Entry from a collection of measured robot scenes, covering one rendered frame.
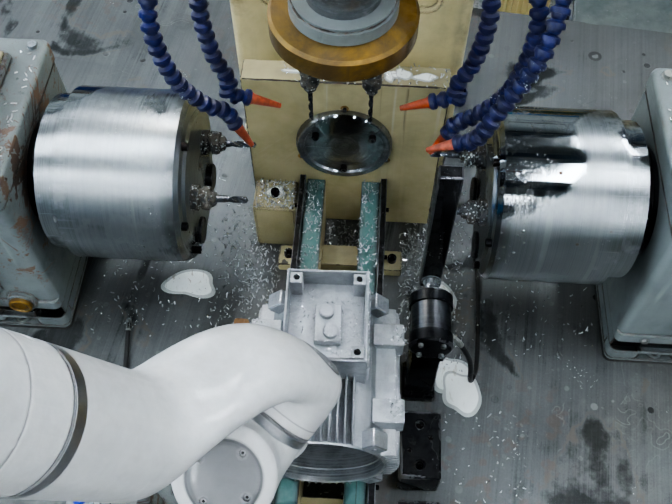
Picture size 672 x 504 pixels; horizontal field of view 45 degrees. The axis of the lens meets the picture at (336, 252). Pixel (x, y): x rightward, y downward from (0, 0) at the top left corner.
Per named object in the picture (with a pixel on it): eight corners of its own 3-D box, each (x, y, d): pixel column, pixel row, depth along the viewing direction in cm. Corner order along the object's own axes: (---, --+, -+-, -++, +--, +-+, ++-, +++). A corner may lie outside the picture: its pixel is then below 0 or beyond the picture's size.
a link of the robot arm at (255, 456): (246, 371, 76) (183, 448, 75) (221, 392, 62) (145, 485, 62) (316, 429, 75) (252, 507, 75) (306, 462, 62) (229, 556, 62)
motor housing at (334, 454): (264, 345, 118) (253, 280, 102) (395, 350, 118) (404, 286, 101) (251, 483, 107) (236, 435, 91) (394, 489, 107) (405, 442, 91)
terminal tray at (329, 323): (287, 296, 105) (284, 267, 99) (370, 299, 105) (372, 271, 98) (280, 383, 99) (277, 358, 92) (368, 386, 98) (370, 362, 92)
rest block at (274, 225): (261, 215, 144) (256, 174, 134) (300, 217, 144) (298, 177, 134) (257, 244, 141) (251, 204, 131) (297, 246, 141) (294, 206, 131)
